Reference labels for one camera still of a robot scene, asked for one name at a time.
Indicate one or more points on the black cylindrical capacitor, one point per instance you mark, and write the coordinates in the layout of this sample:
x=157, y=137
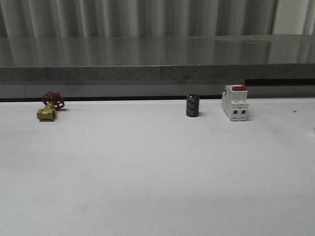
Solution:
x=192, y=105

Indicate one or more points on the grey stone ledge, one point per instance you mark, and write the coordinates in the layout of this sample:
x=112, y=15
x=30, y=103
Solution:
x=215, y=60

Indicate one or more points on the brass valve red handwheel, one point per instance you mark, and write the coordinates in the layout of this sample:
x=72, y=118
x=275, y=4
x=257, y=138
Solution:
x=53, y=102

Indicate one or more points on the white circuit breaker red switch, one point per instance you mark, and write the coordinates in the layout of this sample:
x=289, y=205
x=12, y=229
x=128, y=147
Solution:
x=234, y=102

